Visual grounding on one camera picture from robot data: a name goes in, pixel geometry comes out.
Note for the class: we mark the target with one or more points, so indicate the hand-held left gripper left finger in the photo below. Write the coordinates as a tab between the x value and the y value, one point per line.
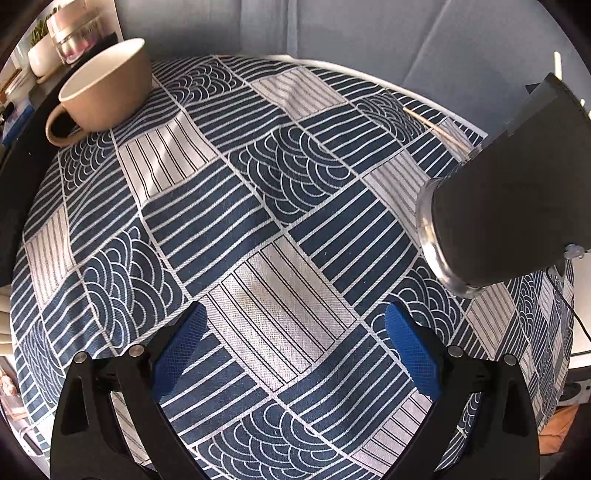
178	350

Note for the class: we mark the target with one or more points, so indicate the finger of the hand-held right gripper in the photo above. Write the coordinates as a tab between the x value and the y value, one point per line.
549	99

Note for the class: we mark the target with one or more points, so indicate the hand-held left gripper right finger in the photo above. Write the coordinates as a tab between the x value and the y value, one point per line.
413	353

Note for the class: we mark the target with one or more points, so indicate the black cylindrical utensil holder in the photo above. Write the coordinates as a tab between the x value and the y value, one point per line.
508	207

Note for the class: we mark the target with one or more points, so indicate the blue white patterned tablecloth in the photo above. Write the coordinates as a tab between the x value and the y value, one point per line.
277	221

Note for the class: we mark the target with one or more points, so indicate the orange brown object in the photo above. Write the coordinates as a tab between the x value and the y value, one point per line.
556	431

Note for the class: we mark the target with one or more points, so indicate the beige curtain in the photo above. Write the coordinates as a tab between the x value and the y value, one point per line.
5	323

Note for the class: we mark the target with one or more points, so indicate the grey backdrop cloth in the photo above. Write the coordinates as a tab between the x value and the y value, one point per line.
346	32

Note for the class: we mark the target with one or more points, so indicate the black side shelf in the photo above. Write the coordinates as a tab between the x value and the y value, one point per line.
18	184

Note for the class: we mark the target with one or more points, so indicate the beige ceramic mug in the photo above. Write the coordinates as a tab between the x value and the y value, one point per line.
106	87

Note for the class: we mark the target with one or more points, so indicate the small blue box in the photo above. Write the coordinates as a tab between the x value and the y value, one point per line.
16	124

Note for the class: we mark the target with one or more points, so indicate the succulent in white pot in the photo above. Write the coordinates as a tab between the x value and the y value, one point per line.
44	55

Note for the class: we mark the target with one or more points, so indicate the pink glass jar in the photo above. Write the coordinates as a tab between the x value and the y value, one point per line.
78	34

